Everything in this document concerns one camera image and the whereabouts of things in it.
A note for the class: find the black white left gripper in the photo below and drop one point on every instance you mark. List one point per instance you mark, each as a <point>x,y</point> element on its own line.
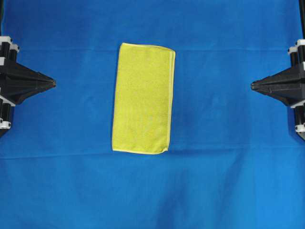
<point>14,93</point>

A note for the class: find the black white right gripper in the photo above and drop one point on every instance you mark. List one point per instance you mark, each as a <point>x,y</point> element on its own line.
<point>290,95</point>

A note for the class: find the yellow folded towel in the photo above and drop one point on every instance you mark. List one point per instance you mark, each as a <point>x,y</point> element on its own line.
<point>143,99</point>

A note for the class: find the blue table cloth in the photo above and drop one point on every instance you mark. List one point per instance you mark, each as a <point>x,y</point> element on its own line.
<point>233,161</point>

